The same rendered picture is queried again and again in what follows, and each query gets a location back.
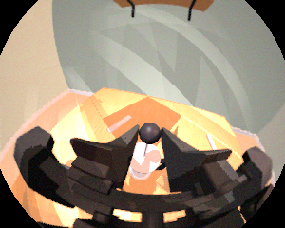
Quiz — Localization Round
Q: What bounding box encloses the glass french press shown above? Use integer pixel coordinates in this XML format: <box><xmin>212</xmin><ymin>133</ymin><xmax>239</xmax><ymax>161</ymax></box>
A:
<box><xmin>128</xmin><ymin>122</ymin><xmax>165</xmax><ymax>181</ymax></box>

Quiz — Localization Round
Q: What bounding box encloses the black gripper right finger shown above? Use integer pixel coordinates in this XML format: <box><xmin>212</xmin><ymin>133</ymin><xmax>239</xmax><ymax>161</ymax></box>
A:
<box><xmin>161</xmin><ymin>126</ymin><xmax>231</xmax><ymax>193</ymax></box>

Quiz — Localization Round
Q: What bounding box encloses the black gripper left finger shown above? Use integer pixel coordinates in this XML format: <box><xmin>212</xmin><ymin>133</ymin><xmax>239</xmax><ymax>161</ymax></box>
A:
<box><xmin>69</xmin><ymin>124</ymin><xmax>139</xmax><ymax>189</ymax></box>

